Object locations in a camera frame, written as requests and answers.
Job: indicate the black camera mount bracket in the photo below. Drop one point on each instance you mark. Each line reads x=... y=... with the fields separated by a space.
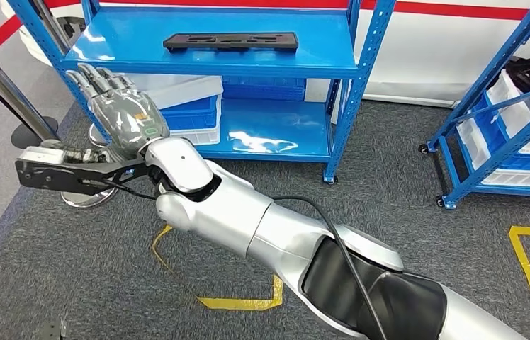
x=49 y=178

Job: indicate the blue metal shelf rack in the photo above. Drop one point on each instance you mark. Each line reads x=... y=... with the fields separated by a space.
x=129 y=42
x=499 y=80

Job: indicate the black round stanchion base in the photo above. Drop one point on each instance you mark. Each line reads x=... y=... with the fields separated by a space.
x=28 y=139

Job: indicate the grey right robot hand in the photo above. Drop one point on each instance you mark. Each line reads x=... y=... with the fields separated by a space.
x=124 y=117

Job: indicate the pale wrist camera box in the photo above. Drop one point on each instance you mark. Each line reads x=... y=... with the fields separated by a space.
x=37 y=154

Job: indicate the black plastic frame part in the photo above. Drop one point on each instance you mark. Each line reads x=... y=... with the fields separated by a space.
x=232 y=42

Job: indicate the dark grey floor carpet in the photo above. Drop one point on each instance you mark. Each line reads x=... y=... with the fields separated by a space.
x=105 y=281

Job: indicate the torn yellow floor tape square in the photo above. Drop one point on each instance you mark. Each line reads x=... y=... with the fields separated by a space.
x=237 y=304

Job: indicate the chrome stanchion post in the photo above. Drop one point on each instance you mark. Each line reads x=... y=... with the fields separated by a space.
x=7 y=89

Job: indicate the white car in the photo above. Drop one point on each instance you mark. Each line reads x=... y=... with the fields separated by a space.
x=424 y=56

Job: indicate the black-topped stanchion post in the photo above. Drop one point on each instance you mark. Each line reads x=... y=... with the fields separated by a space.
x=51 y=23

